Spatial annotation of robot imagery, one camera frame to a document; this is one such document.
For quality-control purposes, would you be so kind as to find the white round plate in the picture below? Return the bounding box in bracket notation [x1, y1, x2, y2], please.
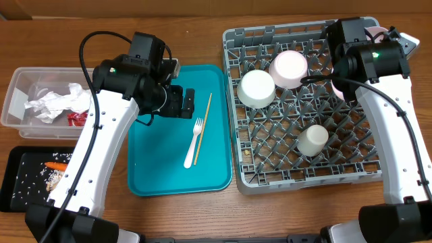
[331, 26, 388, 101]

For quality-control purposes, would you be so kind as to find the orange carrot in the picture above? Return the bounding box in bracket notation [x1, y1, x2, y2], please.
[45, 162, 68, 171]

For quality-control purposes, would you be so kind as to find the red snack wrapper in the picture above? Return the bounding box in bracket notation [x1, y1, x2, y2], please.
[67, 112, 88, 127]

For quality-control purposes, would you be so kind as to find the nuts and rice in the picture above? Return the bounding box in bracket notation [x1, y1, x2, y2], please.
[11, 152, 74, 203]

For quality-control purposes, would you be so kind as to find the wooden chopstick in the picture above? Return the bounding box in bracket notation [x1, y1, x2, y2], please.
[193, 93, 213, 165]

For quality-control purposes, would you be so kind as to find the teal plastic tray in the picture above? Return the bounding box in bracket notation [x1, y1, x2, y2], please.
[128, 65, 232, 196]

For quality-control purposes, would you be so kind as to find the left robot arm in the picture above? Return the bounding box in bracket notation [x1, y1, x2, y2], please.
[25, 32, 194, 242]

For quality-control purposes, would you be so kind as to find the grey dishwasher rack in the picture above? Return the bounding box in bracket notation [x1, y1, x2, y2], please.
[223, 20, 383, 194]

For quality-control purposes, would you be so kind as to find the clear plastic bin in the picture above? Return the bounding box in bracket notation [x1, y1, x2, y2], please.
[1, 67, 88, 140]

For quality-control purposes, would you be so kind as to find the white paper cup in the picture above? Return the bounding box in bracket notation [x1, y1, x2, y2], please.
[297, 125, 329, 157]

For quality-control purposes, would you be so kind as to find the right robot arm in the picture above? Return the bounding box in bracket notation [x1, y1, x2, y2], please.
[321, 18, 431, 242]

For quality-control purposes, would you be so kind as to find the white napkin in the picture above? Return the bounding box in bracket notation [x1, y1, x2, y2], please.
[64, 83, 92, 113]
[24, 91, 70, 124]

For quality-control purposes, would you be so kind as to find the white plastic fork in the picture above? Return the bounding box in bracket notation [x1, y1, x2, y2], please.
[184, 118, 204, 169]

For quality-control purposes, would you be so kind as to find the pink bowl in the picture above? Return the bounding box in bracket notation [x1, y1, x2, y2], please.
[269, 51, 308, 89]

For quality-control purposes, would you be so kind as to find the cream bowl with nuts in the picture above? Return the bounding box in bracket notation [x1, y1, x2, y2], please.
[237, 70, 275, 109]

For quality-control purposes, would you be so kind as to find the black plastic tray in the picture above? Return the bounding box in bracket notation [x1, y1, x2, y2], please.
[1, 146, 74, 213]

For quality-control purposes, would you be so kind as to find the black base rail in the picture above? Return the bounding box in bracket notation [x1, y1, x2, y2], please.
[140, 234, 319, 243]

